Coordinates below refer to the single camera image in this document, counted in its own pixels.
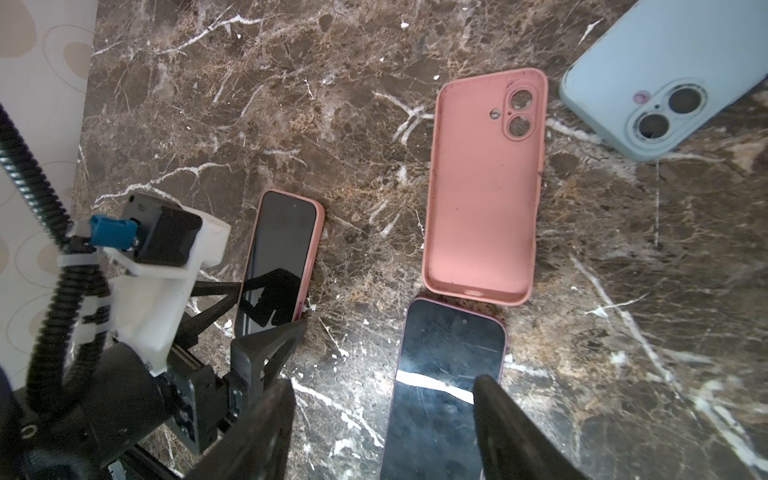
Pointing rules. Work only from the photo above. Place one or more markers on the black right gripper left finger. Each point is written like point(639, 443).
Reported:
point(257, 446)

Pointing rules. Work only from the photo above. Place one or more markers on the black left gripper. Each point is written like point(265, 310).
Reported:
point(200, 410)

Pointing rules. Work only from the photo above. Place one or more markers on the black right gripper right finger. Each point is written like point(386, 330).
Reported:
point(511, 445)

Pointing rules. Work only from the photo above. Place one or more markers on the phone with black screen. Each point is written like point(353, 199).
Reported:
point(431, 429)

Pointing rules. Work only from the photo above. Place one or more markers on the pink phone case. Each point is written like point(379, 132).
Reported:
point(487, 157)

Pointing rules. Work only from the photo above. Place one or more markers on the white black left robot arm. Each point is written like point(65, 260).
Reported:
point(99, 435)

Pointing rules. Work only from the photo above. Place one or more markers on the light blue cased phone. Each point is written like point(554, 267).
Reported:
point(664, 69)

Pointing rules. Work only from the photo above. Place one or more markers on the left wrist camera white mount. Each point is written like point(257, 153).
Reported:
point(162, 246)

